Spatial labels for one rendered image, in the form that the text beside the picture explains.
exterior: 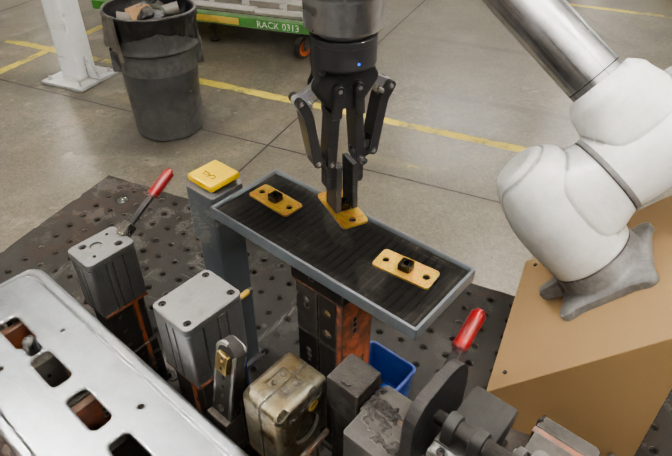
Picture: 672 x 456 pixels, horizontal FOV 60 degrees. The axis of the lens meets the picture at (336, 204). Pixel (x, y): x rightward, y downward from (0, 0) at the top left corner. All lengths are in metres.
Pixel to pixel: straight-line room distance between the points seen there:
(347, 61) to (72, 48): 3.72
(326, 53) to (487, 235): 2.16
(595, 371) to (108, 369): 0.74
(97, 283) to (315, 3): 0.61
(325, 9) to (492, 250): 2.13
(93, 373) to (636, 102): 0.92
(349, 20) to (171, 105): 2.77
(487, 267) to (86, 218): 1.61
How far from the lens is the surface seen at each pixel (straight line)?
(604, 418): 1.12
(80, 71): 4.35
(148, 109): 3.38
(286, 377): 0.75
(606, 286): 1.10
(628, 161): 1.05
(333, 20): 0.61
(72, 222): 1.74
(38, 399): 0.92
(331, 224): 0.84
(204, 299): 0.81
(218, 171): 0.97
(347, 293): 0.73
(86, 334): 0.97
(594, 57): 1.08
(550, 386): 1.09
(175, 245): 1.56
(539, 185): 1.02
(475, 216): 2.83
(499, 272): 2.55
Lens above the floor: 1.68
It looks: 36 degrees down
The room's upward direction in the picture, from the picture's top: straight up
